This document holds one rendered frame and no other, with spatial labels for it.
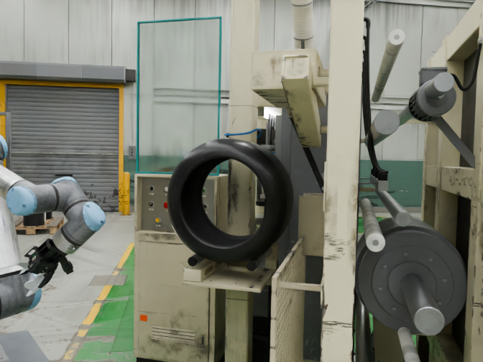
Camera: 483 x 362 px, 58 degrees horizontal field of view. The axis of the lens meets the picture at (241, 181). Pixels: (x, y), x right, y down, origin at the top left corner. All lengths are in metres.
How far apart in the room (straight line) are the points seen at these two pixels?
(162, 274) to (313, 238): 1.07
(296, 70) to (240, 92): 0.82
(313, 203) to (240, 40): 0.93
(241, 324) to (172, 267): 0.61
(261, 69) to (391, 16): 11.26
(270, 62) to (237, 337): 1.49
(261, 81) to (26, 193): 0.89
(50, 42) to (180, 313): 9.62
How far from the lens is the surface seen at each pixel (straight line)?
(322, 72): 1.74
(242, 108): 2.32
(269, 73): 1.68
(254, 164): 1.90
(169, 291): 2.85
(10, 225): 1.96
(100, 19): 11.68
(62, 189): 1.53
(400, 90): 12.59
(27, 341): 2.13
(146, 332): 3.00
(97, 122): 11.23
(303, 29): 2.70
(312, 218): 2.19
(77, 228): 1.50
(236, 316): 2.46
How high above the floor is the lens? 1.38
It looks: 3 degrees down
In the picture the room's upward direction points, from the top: 1 degrees clockwise
